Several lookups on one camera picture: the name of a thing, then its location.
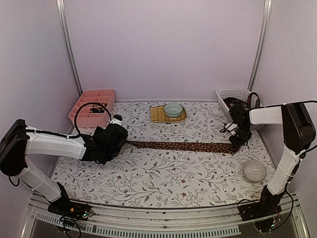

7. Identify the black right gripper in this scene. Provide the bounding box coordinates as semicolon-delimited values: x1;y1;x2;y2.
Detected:
230;124;253;149

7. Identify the brown floral tie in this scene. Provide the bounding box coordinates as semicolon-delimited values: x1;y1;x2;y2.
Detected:
125;140;231;154

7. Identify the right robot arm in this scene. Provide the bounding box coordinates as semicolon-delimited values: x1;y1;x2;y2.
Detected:
229;102;316;216

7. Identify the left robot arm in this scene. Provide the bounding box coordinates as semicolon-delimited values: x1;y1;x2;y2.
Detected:
0;115;128;218

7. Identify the patterned glass bowl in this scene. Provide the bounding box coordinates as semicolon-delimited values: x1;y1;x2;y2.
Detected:
243;160;266;183

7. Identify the pink divided organizer tray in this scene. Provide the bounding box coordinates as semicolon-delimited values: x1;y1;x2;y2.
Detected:
68;89;115;127

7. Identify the rolled black patterned tie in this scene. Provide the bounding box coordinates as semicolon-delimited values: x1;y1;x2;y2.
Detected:
89;102;107;113

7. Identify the white plastic basket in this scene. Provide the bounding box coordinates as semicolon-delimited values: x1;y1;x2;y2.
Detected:
215;89;262;133

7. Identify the bamboo mat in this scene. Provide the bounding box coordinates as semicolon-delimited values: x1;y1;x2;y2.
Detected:
150;105;187;123

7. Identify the light green ceramic bowl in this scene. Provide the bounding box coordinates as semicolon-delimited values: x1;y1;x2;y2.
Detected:
163;103;184;119

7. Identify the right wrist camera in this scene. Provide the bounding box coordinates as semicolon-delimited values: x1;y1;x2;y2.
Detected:
220;122;237;133

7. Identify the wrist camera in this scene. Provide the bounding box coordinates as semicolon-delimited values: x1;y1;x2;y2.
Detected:
109;114;122;125
220;122;237;133

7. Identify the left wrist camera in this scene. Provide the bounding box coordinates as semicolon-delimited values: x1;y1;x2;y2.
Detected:
109;114;122;125

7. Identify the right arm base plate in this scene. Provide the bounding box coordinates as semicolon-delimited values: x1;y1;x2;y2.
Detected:
237;199;282;221

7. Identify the aluminium front rail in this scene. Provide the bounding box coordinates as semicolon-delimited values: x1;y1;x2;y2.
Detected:
21;194;310;238

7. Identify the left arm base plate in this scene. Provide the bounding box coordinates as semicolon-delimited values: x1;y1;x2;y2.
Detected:
48;202;95;221

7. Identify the aluminium right corner post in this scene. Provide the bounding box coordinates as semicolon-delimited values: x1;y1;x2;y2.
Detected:
248;0;272;91

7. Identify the aluminium corner post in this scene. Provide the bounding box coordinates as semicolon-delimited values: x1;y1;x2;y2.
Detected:
248;0;272;91
56;0;83;95

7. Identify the aluminium left corner post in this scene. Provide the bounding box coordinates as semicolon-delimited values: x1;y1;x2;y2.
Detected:
56;0;83;95

